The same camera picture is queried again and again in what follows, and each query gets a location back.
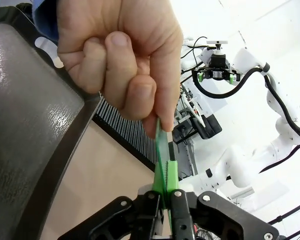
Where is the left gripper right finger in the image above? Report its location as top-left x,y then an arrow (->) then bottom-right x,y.
166,161 -> 280,240

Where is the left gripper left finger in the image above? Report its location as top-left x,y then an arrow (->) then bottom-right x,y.
57,162 -> 166,240

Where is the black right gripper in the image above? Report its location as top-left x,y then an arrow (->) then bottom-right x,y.
192,54 -> 242,85

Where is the green PCB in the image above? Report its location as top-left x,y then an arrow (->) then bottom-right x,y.
154,117 -> 175,236

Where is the black plastic tray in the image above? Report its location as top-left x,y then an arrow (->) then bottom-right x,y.
0,6 -> 102,240

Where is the person's right forearm blue sleeve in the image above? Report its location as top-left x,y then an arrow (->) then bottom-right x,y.
31,0 -> 61,42

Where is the person's right hand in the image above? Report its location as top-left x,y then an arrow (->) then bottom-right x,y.
56,0 -> 185,140

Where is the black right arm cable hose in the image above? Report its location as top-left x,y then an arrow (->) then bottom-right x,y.
191,63 -> 300,175

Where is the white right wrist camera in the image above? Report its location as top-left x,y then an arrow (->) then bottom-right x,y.
206,39 -> 229,55

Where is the equipment frame with black block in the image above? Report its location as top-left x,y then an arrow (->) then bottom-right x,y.
173,83 -> 223,181

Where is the black floor cable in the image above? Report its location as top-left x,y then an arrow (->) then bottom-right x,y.
267,198 -> 300,226
284,224 -> 300,240

